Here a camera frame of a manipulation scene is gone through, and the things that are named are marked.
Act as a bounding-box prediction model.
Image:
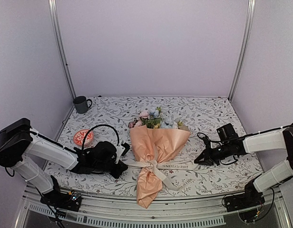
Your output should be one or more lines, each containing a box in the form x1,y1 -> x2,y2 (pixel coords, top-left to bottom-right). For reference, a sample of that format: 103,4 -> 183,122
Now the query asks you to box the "aluminium frame post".
48,0 -> 76,99
228,0 -> 256,102

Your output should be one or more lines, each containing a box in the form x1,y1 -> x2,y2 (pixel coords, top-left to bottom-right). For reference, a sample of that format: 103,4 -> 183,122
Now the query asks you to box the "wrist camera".
115,142 -> 130,164
202,138 -> 212,152

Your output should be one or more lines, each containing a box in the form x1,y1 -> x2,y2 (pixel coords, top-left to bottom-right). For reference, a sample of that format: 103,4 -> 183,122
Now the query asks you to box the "blue fake flower stem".
147,107 -> 176,129

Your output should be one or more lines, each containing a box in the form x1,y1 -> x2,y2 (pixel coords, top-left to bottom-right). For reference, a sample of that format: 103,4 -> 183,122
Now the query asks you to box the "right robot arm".
194,123 -> 293,207

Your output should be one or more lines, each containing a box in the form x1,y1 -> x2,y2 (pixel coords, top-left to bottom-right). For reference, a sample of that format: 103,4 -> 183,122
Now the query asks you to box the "right arm base board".
222,194 -> 265,223

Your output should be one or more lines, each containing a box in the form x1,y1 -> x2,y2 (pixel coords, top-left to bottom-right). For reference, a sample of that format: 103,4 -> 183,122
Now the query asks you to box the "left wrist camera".
115,142 -> 130,164

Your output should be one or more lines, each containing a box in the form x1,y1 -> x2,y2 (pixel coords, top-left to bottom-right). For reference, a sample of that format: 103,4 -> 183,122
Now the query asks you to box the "pale pink white flower stem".
134,110 -> 150,127

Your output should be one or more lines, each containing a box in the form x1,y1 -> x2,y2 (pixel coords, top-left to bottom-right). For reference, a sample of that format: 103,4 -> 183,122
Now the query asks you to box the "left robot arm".
0,118 -> 130,206

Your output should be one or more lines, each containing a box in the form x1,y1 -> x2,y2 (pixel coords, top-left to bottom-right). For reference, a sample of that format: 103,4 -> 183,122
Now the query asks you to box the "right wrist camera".
202,138 -> 212,152

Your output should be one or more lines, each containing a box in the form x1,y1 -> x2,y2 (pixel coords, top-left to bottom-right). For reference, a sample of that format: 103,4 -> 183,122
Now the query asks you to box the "left aluminium frame post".
48,0 -> 76,99

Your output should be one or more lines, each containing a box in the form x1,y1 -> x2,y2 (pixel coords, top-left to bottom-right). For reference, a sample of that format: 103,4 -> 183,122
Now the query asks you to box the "red white patterned dish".
73,129 -> 94,148

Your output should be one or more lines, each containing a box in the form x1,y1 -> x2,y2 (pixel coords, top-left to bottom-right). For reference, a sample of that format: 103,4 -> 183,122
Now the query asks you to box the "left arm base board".
40,190 -> 82,212

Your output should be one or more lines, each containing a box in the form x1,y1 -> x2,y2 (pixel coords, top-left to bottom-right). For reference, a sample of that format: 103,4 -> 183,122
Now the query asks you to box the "beige wrapping paper sheet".
130,125 -> 190,209

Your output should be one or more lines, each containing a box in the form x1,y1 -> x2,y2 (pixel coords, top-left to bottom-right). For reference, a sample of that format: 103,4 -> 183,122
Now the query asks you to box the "dark grey mug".
73,95 -> 92,114

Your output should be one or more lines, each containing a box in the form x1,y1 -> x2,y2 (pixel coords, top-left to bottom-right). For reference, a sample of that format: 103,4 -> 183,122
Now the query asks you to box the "white lace ribbon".
127,160 -> 197,191

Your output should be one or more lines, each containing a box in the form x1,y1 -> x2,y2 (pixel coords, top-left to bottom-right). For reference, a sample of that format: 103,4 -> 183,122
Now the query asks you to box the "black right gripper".
195,142 -> 231,166

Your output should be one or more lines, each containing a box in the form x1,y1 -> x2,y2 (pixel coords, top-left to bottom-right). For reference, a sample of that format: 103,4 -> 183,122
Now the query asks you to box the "right aluminium frame post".
228,0 -> 256,102

